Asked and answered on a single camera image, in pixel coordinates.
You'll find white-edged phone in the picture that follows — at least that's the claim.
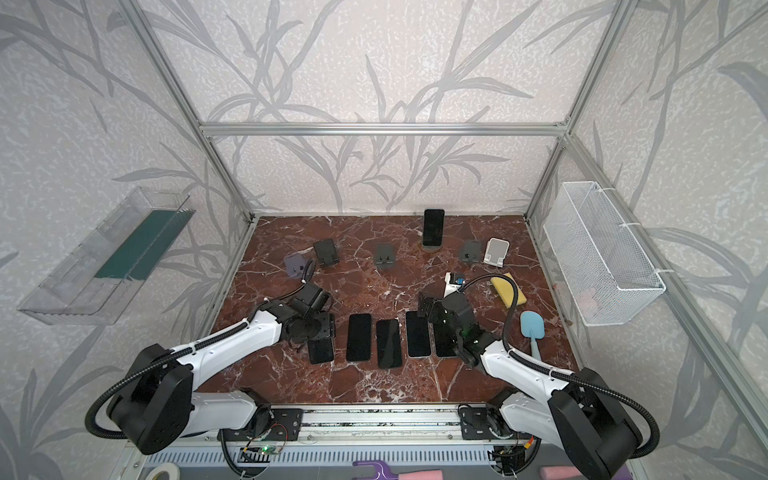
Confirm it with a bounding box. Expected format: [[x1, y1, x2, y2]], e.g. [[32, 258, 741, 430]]
[[405, 311, 431, 358]]

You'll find purple pink scoop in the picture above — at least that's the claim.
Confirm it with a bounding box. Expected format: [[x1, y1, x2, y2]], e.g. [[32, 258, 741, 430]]
[[539, 466, 579, 480]]

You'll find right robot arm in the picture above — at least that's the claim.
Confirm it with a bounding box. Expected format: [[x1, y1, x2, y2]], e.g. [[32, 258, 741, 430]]
[[419, 290, 661, 479]]

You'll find purple plastic tool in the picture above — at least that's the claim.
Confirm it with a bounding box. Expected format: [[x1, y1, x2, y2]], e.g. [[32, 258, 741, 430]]
[[352, 460, 444, 480]]

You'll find teal phone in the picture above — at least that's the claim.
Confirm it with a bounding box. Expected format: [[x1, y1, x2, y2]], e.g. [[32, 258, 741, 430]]
[[433, 323, 456, 358]]

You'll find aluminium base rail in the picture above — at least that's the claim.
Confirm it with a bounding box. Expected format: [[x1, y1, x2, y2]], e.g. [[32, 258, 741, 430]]
[[122, 403, 631, 466]]

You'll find white wire mesh basket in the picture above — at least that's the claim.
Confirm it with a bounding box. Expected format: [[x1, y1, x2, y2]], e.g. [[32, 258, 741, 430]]
[[544, 181, 666, 327]]

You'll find black phone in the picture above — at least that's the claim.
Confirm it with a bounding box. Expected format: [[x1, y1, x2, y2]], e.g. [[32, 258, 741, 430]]
[[346, 314, 372, 362], [376, 319, 403, 369]]

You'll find yellow sponge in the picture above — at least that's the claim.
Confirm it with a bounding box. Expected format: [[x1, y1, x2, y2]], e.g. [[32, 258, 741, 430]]
[[491, 273, 527, 309]]

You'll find black folding phone stand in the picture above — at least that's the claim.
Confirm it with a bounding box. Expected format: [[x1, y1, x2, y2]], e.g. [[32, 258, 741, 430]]
[[313, 238, 339, 267]]

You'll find white tape roll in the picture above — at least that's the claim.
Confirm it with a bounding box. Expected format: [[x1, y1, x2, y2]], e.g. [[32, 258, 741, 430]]
[[145, 462, 181, 480]]

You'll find dark phone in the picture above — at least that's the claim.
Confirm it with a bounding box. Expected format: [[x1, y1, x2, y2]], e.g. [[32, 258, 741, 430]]
[[422, 209, 445, 249]]

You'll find white folding phone stand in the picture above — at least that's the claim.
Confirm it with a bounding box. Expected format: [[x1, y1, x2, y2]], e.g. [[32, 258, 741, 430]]
[[483, 238, 510, 268]]

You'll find pink-edged phone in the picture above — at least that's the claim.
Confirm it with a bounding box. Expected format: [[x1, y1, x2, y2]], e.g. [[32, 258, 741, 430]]
[[307, 337, 335, 365]]

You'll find light blue sponge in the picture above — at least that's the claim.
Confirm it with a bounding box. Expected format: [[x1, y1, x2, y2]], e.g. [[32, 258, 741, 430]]
[[520, 311, 545, 360]]

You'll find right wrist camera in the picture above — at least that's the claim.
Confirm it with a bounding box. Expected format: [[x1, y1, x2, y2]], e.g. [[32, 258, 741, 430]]
[[443, 272, 466, 297]]

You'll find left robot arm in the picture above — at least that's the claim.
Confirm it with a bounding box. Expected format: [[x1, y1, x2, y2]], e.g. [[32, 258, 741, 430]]
[[84, 280, 334, 455]]

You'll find grey round phone stand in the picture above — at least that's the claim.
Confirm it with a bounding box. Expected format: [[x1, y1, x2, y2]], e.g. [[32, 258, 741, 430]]
[[459, 240, 484, 264]]

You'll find clear acrylic wall shelf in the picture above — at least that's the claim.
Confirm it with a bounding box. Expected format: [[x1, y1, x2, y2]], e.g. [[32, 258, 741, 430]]
[[18, 187, 195, 325]]

